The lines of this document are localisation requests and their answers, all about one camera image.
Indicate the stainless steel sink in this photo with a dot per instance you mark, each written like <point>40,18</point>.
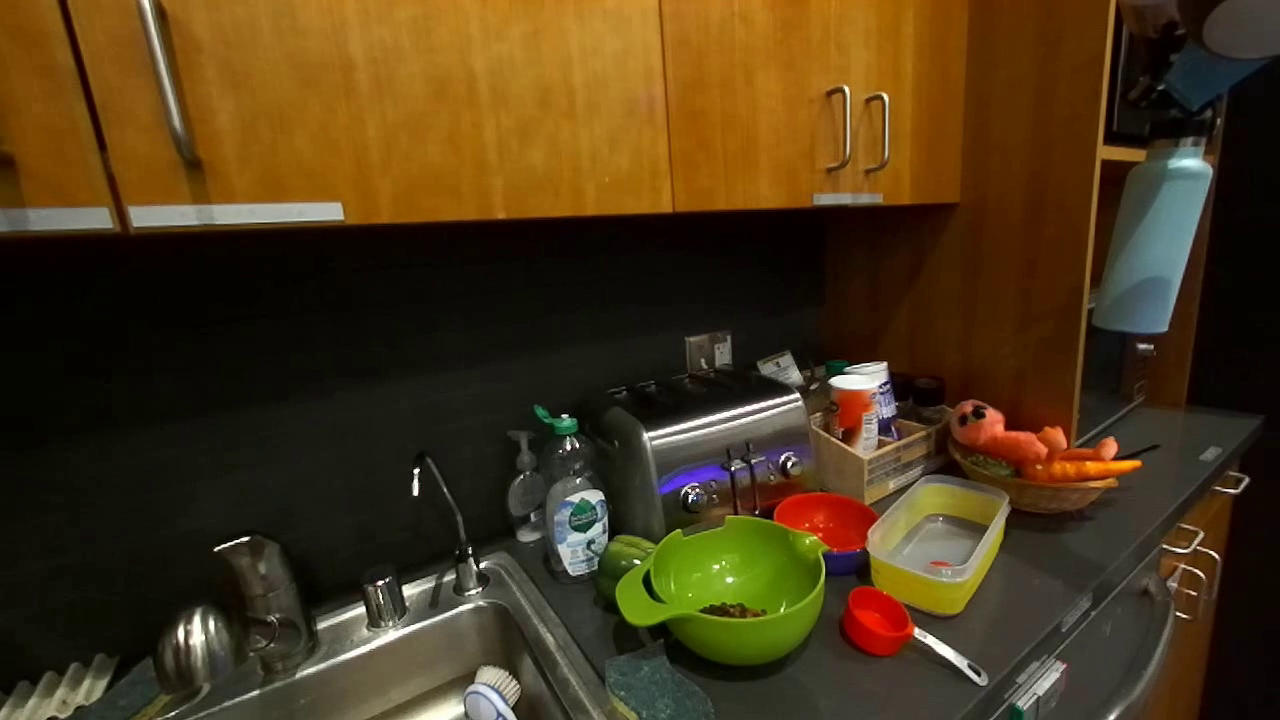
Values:
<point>403,667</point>

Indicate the white and blue dish brush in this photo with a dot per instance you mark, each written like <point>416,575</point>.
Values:
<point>495,693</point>

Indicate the wall power outlet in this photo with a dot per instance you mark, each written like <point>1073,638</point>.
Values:
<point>710,354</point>

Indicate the wooden crate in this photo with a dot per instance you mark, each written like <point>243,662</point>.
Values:
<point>866,475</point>

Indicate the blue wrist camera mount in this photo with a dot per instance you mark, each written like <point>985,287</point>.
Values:
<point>1221,79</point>

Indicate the green colander bowl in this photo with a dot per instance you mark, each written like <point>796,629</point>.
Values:
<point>744,592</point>

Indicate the clear pump bottle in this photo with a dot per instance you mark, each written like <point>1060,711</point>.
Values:
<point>525,494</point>

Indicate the silver toaster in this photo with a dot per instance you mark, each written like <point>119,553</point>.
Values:
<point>692,446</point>

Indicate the small sink tap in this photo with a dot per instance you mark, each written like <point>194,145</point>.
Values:
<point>386,600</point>

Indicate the blue and white can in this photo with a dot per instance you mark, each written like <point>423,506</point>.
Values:
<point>886,393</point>

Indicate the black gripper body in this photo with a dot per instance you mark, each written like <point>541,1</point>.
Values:
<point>1158,113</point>

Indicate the light blue water bottle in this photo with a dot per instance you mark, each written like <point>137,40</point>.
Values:
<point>1154,255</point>

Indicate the green toy vegetable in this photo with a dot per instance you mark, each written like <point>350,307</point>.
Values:
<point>620,561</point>

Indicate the yellow-green plastic container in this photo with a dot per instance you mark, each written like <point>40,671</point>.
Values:
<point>934,545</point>

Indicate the wicker basket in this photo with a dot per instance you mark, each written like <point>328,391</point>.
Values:
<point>1046,497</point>

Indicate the green-capped dish soap bottle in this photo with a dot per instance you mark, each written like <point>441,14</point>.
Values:
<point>578,513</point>

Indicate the white cup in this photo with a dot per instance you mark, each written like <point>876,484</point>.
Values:
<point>854,415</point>

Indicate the metal ladle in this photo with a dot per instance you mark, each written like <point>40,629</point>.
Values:
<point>194,647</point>

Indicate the green dish sponge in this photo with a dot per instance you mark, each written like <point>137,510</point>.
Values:
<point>652,685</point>

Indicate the red bowl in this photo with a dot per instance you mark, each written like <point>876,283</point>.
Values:
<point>824,523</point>

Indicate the dish rack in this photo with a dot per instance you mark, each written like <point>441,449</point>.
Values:
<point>61,685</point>

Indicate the red measuring cup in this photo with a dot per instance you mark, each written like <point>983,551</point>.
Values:
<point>872,620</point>

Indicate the curved metal faucet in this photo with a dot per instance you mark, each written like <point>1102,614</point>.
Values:
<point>454,523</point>

